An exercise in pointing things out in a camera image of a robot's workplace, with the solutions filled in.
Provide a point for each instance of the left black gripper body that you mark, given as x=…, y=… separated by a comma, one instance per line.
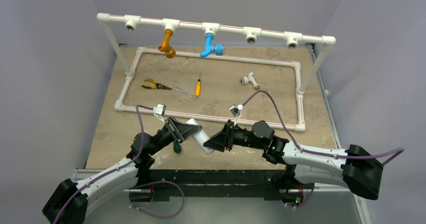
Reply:
x=162, y=138

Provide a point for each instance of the white PVC pipe frame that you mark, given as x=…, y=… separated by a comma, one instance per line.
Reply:
x=251, y=34

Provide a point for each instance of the yellow handled pliers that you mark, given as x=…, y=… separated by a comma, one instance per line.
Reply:
x=155, y=85

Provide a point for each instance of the blue plastic faucet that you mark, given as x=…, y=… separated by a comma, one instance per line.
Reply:
x=209, y=48

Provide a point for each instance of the green handled screwdriver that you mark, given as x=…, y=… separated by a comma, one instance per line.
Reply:
x=177, y=147

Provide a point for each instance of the orange plastic faucet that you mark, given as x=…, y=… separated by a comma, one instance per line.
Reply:
x=165, y=47

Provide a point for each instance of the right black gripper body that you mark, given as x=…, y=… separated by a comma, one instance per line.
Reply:
x=227, y=137

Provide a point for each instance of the white plastic faucet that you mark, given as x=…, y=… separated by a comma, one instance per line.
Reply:
x=250, y=79

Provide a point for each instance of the silver combination wrench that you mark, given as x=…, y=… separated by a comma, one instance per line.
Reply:
x=193, y=97

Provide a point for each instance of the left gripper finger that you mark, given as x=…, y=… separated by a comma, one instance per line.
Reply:
x=188, y=134
x=177, y=127

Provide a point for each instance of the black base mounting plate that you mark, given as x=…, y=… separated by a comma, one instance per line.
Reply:
x=269, y=185

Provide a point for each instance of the white remote control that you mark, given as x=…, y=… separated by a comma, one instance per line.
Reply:
x=200, y=137

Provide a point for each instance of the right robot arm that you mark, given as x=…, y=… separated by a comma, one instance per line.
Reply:
x=353, y=168

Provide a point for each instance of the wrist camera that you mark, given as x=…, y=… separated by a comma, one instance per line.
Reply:
x=159, y=112
x=236, y=111

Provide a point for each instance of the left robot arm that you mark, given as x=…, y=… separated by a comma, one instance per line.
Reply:
x=72, y=202

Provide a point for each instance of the aluminium extrusion rail frame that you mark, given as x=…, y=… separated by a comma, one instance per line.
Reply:
x=353, y=168

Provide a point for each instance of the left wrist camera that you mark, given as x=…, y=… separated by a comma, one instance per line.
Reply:
x=159, y=112

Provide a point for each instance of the yellow handled screwdriver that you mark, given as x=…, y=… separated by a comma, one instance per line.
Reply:
x=198, y=86

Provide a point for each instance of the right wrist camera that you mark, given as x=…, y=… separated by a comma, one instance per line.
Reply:
x=236, y=111

